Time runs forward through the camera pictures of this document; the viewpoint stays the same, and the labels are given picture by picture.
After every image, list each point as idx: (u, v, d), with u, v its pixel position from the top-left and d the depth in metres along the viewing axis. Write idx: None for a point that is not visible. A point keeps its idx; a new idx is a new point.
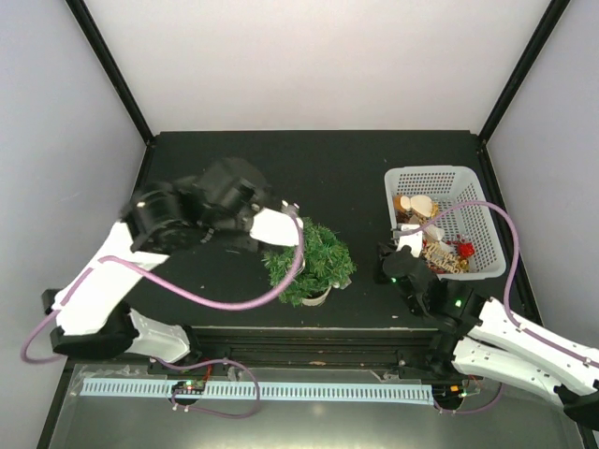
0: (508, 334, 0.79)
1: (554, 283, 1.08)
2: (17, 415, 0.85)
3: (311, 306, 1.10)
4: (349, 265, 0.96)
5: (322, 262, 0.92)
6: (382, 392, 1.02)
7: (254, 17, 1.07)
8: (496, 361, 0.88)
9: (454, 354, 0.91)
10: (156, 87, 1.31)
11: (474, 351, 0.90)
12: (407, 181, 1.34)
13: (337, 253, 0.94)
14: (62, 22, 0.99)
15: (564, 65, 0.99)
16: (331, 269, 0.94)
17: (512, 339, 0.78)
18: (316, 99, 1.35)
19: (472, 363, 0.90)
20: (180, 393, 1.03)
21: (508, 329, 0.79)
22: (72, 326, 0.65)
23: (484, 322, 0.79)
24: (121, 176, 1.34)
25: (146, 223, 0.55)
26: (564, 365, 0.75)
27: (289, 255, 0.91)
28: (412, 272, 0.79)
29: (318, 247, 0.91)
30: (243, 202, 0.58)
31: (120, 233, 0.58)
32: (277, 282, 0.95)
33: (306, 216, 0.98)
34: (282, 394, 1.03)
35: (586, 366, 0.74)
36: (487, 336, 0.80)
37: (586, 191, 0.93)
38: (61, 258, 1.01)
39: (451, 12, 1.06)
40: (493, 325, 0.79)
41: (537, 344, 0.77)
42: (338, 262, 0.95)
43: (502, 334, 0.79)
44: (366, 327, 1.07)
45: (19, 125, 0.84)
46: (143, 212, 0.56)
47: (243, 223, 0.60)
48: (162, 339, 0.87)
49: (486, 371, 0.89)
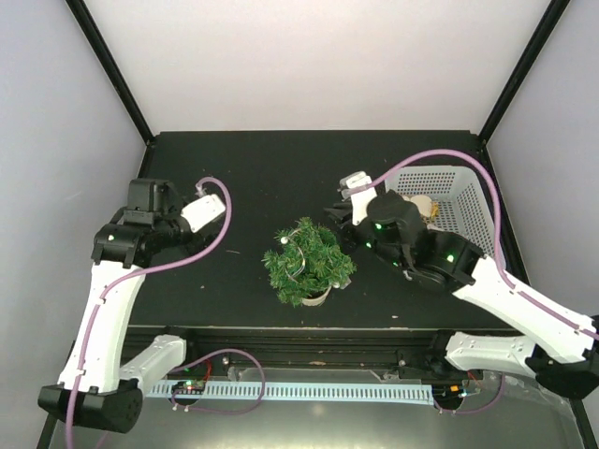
0: (501, 296, 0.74)
1: (555, 283, 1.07)
2: (17, 415, 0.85)
3: (310, 306, 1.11)
4: (349, 266, 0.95)
5: (321, 262, 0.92)
6: (382, 392, 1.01)
7: (253, 18, 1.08)
8: (478, 347, 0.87)
9: (446, 350, 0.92)
10: (156, 87, 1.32)
11: (461, 342, 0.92)
12: (406, 181, 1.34)
13: (337, 254, 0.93)
14: (62, 22, 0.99)
15: (565, 65, 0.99)
16: (331, 269, 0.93)
17: (504, 300, 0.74)
18: (316, 99, 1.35)
19: (461, 354, 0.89)
20: (180, 393, 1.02)
21: (502, 292, 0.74)
22: (100, 379, 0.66)
23: (476, 282, 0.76)
24: (121, 176, 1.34)
25: (121, 244, 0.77)
26: (554, 333, 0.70)
27: (289, 255, 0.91)
28: (401, 219, 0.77)
29: (317, 247, 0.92)
30: (165, 201, 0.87)
31: (106, 266, 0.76)
32: (277, 282, 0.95)
33: (306, 217, 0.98)
34: (282, 394, 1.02)
35: (577, 333, 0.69)
36: (476, 297, 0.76)
37: (587, 190, 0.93)
38: (62, 257, 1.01)
39: (451, 13, 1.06)
40: (486, 286, 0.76)
41: (529, 309, 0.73)
42: (338, 262, 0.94)
43: (494, 295, 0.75)
44: (366, 327, 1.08)
45: (19, 124, 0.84)
46: (115, 242, 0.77)
47: (181, 218, 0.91)
48: (156, 362, 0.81)
49: (474, 361, 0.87)
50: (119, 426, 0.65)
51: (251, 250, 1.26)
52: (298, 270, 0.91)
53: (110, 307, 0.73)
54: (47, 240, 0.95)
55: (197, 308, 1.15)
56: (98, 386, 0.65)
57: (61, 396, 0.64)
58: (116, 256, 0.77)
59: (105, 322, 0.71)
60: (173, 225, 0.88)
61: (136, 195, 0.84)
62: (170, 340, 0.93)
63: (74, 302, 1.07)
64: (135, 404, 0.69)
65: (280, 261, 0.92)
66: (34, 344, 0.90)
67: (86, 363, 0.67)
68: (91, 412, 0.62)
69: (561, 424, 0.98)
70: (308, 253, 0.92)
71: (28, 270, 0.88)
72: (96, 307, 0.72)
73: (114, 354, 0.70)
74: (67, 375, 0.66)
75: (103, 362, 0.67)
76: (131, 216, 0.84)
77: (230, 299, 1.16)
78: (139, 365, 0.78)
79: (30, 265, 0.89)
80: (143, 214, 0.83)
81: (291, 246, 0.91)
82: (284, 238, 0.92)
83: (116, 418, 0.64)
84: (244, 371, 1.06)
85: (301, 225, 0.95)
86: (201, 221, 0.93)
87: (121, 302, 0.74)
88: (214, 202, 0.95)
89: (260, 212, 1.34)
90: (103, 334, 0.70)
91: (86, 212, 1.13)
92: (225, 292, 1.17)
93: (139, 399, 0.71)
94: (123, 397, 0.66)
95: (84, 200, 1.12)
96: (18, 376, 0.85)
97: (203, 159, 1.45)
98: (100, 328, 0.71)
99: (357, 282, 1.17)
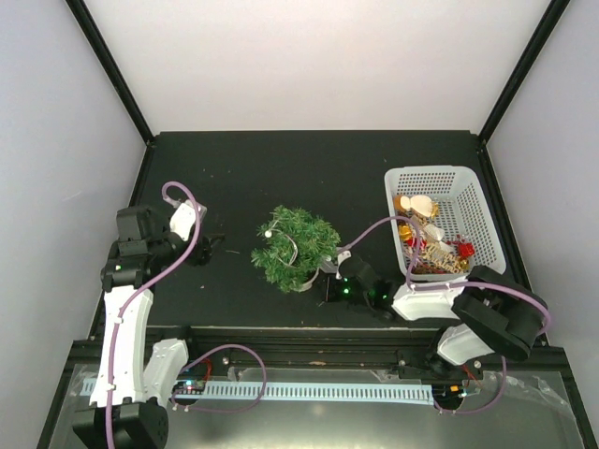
0: (409, 297, 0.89)
1: (554, 282, 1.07)
2: (18, 415, 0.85)
3: (311, 307, 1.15)
4: (334, 236, 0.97)
5: (312, 240, 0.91)
6: (382, 392, 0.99)
7: (255, 17, 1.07)
8: (456, 335, 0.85)
9: (437, 345, 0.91)
10: (156, 87, 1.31)
11: (448, 333, 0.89)
12: (407, 181, 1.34)
13: (319, 228, 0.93)
14: (61, 22, 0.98)
15: (564, 65, 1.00)
16: (322, 245, 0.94)
17: (414, 298, 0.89)
18: (318, 98, 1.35)
19: (447, 345, 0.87)
20: (179, 393, 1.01)
21: (409, 296, 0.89)
22: (132, 388, 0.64)
23: (398, 300, 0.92)
24: (121, 176, 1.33)
25: (128, 277, 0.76)
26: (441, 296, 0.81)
27: (281, 246, 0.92)
28: (357, 273, 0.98)
29: (303, 228, 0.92)
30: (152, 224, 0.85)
31: (119, 292, 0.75)
32: (274, 277, 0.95)
33: (281, 207, 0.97)
34: (283, 394, 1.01)
35: (450, 289, 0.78)
36: (404, 310, 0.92)
37: (588, 188, 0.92)
38: (63, 257, 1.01)
39: (452, 12, 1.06)
40: (401, 297, 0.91)
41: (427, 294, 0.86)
42: (326, 236, 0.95)
43: (406, 300, 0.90)
44: (366, 327, 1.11)
45: (18, 126, 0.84)
46: (123, 270, 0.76)
47: (170, 238, 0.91)
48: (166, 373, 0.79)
49: (460, 351, 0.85)
50: (153, 440, 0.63)
51: (252, 251, 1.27)
52: (293, 255, 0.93)
53: (129, 325, 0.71)
54: (48, 240, 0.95)
55: (198, 307, 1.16)
56: (130, 396, 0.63)
57: (95, 414, 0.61)
58: (126, 282, 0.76)
59: (126, 338, 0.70)
60: (166, 244, 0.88)
61: (125, 225, 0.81)
62: (171, 342, 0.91)
63: (75, 301, 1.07)
64: (163, 422, 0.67)
65: (270, 253, 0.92)
66: (32, 344, 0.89)
67: (115, 378, 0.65)
68: (129, 422, 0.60)
69: (561, 425, 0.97)
70: (296, 237, 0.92)
71: (27, 269, 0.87)
72: (116, 325, 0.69)
73: (140, 368, 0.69)
74: (99, 394, 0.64)
75: (131, 375, 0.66)
76: (125, 248, 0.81)
77: (230, 299, 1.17)
78: (153, 382, 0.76)
79: (30, 264, 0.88)
80: (138, 243, 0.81)
81: (279, 236, 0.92)
82: (268, 233, 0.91)
83: (150, 429, 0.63)
84: (244, 371, 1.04)
85: (278, 213, 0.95)
86: (187, 228, 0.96)
87: (139, 319, 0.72)
88: (190, 206, 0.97)
89: (260, 212, 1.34)
90: (126, 351, 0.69)
91: (87, 212, 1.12)
92: (225, 293, 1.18)
93: (166, 418, 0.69)
94: (153, 409, 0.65)
95: (85, 200, 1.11)
96: (17, 376, 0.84)
97: (203, 160, 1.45)
98: (122, 349, 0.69)
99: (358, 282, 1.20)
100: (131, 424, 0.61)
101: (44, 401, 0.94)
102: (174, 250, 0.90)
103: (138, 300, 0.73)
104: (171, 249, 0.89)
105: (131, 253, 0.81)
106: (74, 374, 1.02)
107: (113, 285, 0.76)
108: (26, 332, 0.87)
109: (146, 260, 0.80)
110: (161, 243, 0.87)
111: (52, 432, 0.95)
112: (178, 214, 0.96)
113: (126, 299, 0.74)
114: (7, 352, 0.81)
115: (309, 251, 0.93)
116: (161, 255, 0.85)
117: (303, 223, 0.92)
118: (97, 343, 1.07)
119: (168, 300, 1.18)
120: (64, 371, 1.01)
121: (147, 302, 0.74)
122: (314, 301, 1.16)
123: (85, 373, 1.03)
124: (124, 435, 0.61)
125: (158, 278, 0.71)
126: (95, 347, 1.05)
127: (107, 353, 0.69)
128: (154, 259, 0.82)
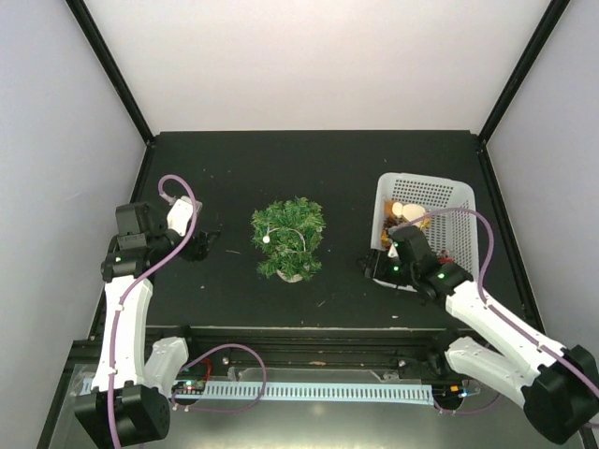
0: (475, 308, 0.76)
1: (554, 282, 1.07)
2: (18, 415, 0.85)
3: (312, 306, 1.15)
4: (318, 208, 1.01)
5: (308, 217, 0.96)
6: (382, 392, 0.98)
7: (253, 17, 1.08)
8: (482, 358, 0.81)
9: (449, 347, 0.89)
10: (156, 88, 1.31)
11: (469, 346, 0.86)
12: (403, 185, 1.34)
13: (305, 206, 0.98)
14: (62, 24, 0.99)
15: (564, 65, 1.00)
16: (316, 220, 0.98)
17: (476, 313, 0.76)
18: (317, 99, 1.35)
19: (462, 356, 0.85)
20: (180, 393, 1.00)
21: (475, 305, 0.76)
22: (133, 371, 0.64)
23: (456, 293, 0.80)
24: (121, 175, 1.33)
25: (127, 267, 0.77)
26: (517, 346, 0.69)
27: (285, 239, 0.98)
28: (410, 238, 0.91)
29: (294, 214, 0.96)
30: (151, 219, 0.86)
31: (120, 281, 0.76)
32: (287, 268, 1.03)
33: (256, 212, 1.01)
34: (282, 394, 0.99)
35: (539, 350, 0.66)
36: (460, 312, 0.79)
37: (588, 188, 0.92)
38: (63, 257, 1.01)
39: (450, 12, 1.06)
40: (464, 296, 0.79)
41: (500, 323, 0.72)
42: (312, 210, 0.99)
43: (469, 309, 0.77)
44: (366, 327, 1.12)
45: (17, 126, 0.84)
46: (124, 262, 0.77)
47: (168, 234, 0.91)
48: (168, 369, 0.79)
49: (472, 369, 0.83)
50: (155, 427, 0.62)
51: (251, 251, 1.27)
52: (300, 240, 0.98)
53: (129, 311, 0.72)
54: (48, 240, 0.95)
55: (198, 307, 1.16)
56: (132, 379, 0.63)
57: (97, 399, 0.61)
58: (126, 273, 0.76)
59: (127, 324, 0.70)
60: (164, 239, 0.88)
61: (124, 220, 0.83)
62: (170, 341, 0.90)
63: (74, 301, 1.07)
64: (164, 410, 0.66)
65: (281, 249, 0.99)
66: (31, 342, 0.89)
67: (116, 364, 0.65)
68: (129, 407, 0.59)
69: None
70: (292, 226, 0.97)
71: (25, 270, 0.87)
72: (117, 312, 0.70)
73: (141, 354, 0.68)
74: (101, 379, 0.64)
75: (133, 359, 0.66)
76: (124, 242, 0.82)
77: (230, 298, 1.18)
78: (153, 373, 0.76)
79: (30, 264, 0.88)
80: (138, 237, 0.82)
81: (280, 235, 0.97)
82: (267, 238, 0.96)
83: (153, 416, 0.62)
84: (244, 371, 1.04)
85: (259, 218, 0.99)
86: (184, 223, 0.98)
87: (139, 308, 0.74)
88: (186, 202, 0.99)
89: None
90: (127, 337, 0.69)
91: (87, 210, 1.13)
92: (225, 293, 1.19)
93: (167, 406, 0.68)
94: (154, 395, 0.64)
95: (85, 199, 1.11)
96: (17, 376, 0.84)
97: (203, 159, 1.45)
98: (122, 335, 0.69)
99: (359, 281, 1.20)
100: (130, 410, 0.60)
101: (44, 401, 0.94)
102: (172, 245, 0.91)
103: (138, 289, 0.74)
104: (170, 245, 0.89)
105: (131, 247, 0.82)
106: (74, 374, 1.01)
107: (114, 276, 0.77)
108: (25, 331, 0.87)
109: (145, 253, 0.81)
110: (161, 240, 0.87)
111: (51, 433, 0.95)
112: (176, 210, 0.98)
113: (126, 288, 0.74)
114: (7, 352, 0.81)
115: (308, 227, 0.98)
116: (160, 250, 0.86)
117: (293, 207, 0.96)
118: (97, 342, 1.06)
119: (168, 300, 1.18)
120: (64, 371, 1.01)
121: (147, 293, 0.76)
122: (314, 301, 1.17)
123: (85, 373, 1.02)
124: (125, 424, 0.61)
125: (154, 267, 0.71)
126: (95, 347, 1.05)
127: (108, 340, 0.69)
128: (153, 252, 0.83)
